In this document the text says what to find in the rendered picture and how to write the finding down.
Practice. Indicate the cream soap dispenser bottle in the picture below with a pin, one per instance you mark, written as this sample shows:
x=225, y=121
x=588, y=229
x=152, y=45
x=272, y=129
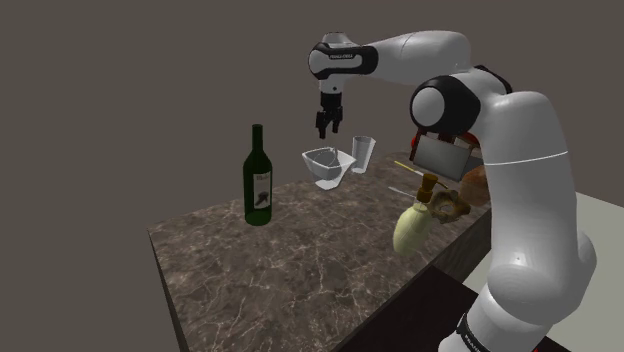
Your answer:
x=412, y=229

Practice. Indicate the clear drinking glass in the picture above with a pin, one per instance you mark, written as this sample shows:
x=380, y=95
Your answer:
x=362, y=153

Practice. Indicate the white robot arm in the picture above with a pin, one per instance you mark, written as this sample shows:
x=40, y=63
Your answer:
x=526, y=161

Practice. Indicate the green wine bottle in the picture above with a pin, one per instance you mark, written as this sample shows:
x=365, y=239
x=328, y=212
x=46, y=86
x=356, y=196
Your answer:
x=257, y=195

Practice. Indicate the brown round loaf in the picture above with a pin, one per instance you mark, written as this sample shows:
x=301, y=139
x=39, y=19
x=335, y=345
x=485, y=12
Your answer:
x=475, y=187

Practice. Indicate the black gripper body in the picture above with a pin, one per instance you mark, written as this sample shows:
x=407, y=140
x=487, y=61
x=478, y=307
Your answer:
x=331, y=102

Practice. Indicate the yellow pencil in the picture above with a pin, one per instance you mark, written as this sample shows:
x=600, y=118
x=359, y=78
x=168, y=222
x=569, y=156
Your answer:
x=408, y=168

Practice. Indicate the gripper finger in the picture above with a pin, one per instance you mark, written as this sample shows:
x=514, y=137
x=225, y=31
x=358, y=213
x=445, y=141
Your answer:
x=322, y=124
x=336, y=122

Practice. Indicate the white stick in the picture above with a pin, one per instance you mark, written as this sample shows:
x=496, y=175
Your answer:
x=401, y=192

